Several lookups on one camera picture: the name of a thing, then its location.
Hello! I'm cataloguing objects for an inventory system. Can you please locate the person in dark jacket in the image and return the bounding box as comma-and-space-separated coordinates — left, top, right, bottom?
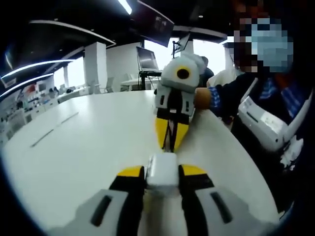
221, 71, 315, 222

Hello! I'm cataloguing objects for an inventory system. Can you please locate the grey desk slot cover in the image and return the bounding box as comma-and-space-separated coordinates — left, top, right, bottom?
30, 112, 80, 148

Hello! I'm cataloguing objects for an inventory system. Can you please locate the white desk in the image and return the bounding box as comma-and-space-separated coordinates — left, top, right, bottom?
1, 89, 280, 236

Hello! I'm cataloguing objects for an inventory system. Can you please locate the white chest-worn device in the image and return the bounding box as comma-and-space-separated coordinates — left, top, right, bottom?
238, 78, 314, 151

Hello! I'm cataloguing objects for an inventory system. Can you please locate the ceiling light strip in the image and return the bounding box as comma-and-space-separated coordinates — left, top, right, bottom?
0, 59, 75, 78
0, 73, 54, 97
118, 0, 134, 15

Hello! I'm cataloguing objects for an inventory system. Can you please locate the narrow white pillar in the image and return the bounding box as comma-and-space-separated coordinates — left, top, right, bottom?
83, 41, 107, 94

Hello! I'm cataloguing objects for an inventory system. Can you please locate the black monitor stand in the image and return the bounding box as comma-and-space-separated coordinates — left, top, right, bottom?
138, 70, 162, 86

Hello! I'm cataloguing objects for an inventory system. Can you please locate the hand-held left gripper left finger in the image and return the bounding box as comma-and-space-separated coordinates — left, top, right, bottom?
50, 166, 146, 236

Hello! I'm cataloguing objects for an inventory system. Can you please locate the white charger adapter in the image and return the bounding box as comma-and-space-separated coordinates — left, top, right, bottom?
146, 152, 180, 195

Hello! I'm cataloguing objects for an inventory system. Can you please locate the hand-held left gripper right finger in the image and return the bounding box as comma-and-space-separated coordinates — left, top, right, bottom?
178, 164, 279, 236

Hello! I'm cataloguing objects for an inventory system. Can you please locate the hanging dark monitor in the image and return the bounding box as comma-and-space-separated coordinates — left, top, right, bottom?
153, 15, 175, 48

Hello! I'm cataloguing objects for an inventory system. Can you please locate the person's right hand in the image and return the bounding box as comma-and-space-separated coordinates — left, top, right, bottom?
194, 87, 212, 109

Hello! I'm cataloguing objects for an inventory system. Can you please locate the monitor on stand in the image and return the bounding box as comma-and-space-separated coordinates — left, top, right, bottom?
136, 46, 159, 72

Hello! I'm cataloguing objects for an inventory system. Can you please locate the white shelving with goods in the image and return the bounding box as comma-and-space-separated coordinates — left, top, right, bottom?
0, 81, 60, 140

